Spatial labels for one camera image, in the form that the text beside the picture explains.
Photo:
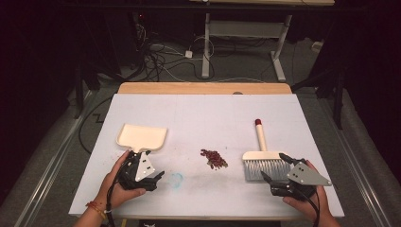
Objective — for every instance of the dark red beans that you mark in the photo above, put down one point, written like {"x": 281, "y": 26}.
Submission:
{"x": 214, "y": 157}

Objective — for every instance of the wooden table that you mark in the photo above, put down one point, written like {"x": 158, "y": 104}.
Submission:
{"x": 189, "y": 88}

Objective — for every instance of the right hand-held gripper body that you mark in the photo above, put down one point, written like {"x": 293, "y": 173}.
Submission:
{"x": 305, "y": 176}

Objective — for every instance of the white foam board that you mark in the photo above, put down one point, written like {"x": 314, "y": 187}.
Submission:
{"x": 195, "y": 116}

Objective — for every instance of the white power adapter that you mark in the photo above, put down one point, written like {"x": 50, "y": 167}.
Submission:
{"x": 188, "y": 54}

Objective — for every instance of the person's left hand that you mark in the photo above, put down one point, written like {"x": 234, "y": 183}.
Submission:
{"x": 110, "y": 195}

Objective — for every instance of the white-framed desk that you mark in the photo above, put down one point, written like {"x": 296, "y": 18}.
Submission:
{"x": 246, "y": 28}

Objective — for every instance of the aluminium floor rail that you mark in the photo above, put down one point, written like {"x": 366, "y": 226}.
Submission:
{"x": 53, "y": 157}
{"x": 356, "y": 164}

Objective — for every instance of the cream hand brush grey bristles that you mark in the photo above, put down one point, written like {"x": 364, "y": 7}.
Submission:
{"x": 265, "y": 156}

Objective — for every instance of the cream plastic dustpan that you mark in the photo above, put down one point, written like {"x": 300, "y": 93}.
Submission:
{"x": 142, "y": 137}

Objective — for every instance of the person's right hand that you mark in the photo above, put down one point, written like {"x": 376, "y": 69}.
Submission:
{"x": 315, "y": 205}

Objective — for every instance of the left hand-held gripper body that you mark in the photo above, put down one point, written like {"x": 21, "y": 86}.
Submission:
{"x": 143, "y": 168}

